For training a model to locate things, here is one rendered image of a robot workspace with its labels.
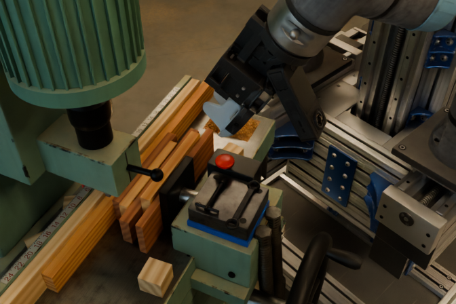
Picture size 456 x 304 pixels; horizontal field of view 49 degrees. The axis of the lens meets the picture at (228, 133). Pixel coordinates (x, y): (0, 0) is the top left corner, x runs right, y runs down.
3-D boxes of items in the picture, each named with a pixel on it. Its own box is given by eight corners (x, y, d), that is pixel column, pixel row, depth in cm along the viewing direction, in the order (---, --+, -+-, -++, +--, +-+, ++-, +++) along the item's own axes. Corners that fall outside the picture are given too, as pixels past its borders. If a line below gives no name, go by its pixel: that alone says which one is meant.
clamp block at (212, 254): (248, 292, 78) (250, 258, 72) (172, 260, 82) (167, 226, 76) (281, 222, 88) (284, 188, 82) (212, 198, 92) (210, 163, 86)
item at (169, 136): (125, 222, 84) (121, 203, 80) (116, 219, 84) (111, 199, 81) (178, 153, 96) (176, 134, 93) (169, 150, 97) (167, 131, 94)
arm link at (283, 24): (347, 15, 59) (328, 50, 53) (324, 41, 62) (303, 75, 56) (297, -25, 58) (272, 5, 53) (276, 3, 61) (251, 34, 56)
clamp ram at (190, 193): (203, 243, 80) (201, 207, 74) (163, 228, 82) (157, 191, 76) (226, 204, 86) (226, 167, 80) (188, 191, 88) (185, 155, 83)
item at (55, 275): (58, 293, 74) (51, 278, 71) (47, 288, 75) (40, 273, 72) (226, 79, 115) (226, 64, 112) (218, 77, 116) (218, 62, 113)
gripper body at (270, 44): (224, 56, 70) (269, -6, 61) (273, 94, 71) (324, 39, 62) (200, 85, 65) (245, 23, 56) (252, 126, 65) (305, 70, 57)
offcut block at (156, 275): (151, 269, 77) (149, 256, 75) (174, 277, 76) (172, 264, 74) (139, 290, 74) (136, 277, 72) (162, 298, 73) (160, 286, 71)
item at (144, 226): (146, 254, 79) (142, 227, 75) (140, 251, 80) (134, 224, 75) (214, 155, 96) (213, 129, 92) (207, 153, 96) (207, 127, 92)
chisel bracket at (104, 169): (119, 205, 76) (111, 165, 70) (46, 177, 80) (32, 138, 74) (145, 173, 81) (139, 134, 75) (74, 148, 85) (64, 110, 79)
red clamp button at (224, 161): (229, 172, 77) (229, 167, 76) (212, 167, 78) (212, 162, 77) (237, 160, 79) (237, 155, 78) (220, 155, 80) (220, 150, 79)
